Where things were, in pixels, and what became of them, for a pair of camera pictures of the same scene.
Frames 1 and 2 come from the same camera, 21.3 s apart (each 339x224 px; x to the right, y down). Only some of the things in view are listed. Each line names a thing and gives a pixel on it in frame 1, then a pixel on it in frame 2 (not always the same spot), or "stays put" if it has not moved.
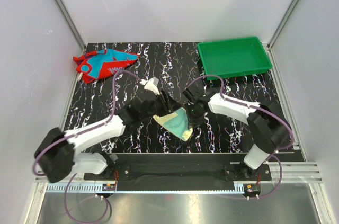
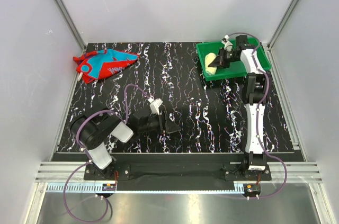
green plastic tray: x=234 y=57 stays put
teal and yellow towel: x=177 y=123 → x=208 y=59
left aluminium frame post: x=71 y=26 stays put
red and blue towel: x=97 y=63 stays put
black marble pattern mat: x=164 y=105 stays put
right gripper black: x=193 y=122 → x=219 y=61
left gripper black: x=170 y=105 → x=166 y=125
